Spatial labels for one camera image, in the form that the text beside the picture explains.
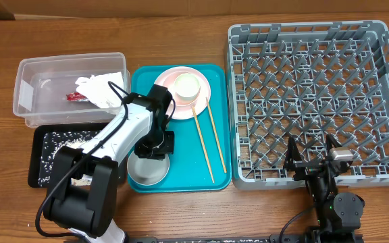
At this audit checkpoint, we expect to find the white rice pile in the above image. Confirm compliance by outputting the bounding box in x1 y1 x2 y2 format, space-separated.
38 131 99 187

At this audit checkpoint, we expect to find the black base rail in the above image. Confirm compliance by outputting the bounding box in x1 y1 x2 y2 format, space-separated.
123 234 364 243

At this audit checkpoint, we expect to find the wooden chopstick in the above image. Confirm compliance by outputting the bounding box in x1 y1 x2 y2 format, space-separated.
191 106 215 184
205 98 227 173

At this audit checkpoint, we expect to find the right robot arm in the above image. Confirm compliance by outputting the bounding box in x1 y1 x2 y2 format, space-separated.
278 134 365 242

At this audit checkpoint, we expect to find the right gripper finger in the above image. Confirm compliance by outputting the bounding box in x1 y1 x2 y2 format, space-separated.
285 136 302 162
326 134 342 151

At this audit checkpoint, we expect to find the white cup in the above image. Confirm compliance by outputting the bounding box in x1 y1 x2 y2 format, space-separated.
174 73 201 103

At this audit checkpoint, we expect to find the clear plastic bin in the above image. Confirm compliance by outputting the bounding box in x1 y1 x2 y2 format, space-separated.
13 52 131 128

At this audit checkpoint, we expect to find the teal serving tray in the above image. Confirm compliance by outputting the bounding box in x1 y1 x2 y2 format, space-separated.
128 64 232 193

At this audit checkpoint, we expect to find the white napkin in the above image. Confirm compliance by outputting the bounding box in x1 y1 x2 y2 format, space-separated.
75 72 124 109

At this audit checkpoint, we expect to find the red snack wrapper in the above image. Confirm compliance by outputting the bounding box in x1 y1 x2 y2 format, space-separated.
66 92 89 102

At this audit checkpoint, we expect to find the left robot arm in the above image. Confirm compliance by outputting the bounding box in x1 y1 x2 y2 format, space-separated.
35 82 175 242

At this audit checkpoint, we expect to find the pink plate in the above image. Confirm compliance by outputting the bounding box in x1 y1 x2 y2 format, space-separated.
155 66 211 120

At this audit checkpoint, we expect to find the black plastic tray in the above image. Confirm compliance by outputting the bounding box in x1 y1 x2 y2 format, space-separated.
27 121 128 188

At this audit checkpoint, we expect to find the grey bowl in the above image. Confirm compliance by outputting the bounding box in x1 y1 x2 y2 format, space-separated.
127 152 170 186

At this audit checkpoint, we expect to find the grey dishwasher rack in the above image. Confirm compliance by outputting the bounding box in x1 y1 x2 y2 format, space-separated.
226 20 389 190

